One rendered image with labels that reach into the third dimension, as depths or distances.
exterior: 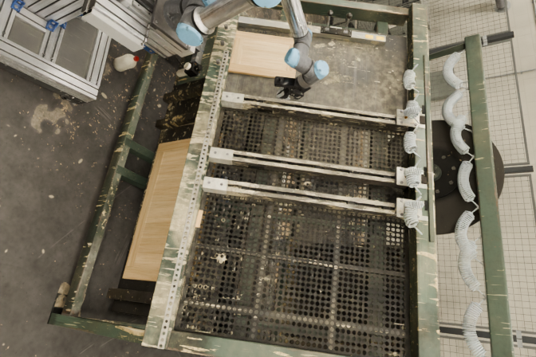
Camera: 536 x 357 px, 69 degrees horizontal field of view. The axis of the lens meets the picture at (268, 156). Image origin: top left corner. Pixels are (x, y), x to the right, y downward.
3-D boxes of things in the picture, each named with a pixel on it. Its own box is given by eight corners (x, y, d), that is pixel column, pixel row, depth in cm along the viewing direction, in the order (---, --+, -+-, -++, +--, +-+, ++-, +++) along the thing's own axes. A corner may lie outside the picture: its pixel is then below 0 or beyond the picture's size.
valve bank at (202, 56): (179, 9, 253) (207, -3, 241) (194, 23, 264) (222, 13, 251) (160, 72, 233) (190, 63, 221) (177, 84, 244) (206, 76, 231)
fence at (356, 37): (239, 20, 255) (239, 16, 252) (384, 40, 254) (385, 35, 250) (238, 26, 253) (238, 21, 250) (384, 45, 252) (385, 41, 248)
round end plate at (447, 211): (372, 126, 287) (496, 107, 245) (374, 129, 291) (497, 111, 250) (368, 232, 255) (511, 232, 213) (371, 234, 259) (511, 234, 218)
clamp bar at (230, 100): (224, 95, 232) (221, 71, 210) (423, 122, 230) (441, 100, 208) (221, 109, 228) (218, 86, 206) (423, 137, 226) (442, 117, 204)
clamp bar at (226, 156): (212, 148, 218) (208, 129, 196) (424, 178, 216) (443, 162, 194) (209, 165, 214) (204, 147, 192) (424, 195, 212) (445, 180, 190)
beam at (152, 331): (228, -4, 271) (227, -17, 261) (245, -2, 271) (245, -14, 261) (146, 345, 183) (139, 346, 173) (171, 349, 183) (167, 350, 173)
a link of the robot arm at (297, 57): (285, 47, 175) (305, 60, 179) (281, 65, 170) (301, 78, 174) (296, 37, 169) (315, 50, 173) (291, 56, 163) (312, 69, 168)
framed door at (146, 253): (161, 144, 270) (159, 143, 269) (223, 134, 241) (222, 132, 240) (124, 278, 234) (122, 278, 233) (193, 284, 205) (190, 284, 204)
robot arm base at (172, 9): (160, 21, 172) (176, 13, 167) (166, -7, 177) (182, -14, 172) (184, 39, 184) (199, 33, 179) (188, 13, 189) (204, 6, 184)
